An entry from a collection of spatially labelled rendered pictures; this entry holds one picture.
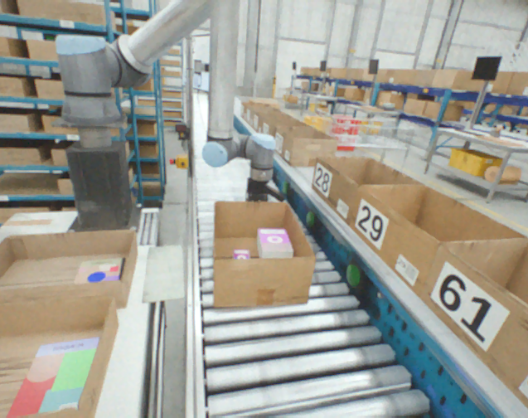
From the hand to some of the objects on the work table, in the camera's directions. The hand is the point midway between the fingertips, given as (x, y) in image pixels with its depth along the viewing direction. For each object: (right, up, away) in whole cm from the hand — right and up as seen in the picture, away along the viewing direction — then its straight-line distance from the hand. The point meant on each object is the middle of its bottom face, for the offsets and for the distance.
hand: (261, 222), depth 127 cm
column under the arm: (-67, +1, +2) cm, 67 cm away
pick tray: (-53, -31, -65) cm, 90 cm away
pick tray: (-60, -17, -36) cm, 72 cm away
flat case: (-50, -17, -34) cm, 63 cm away
